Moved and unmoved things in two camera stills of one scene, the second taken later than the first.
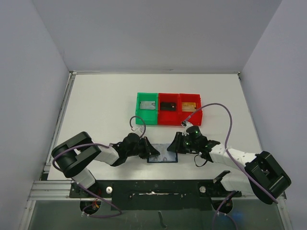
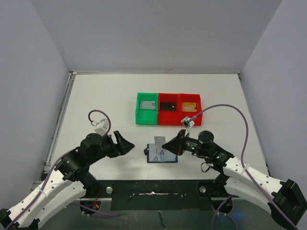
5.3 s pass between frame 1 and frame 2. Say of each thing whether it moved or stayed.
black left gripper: moved
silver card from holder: stayed
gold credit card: stayed
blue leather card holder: stayed
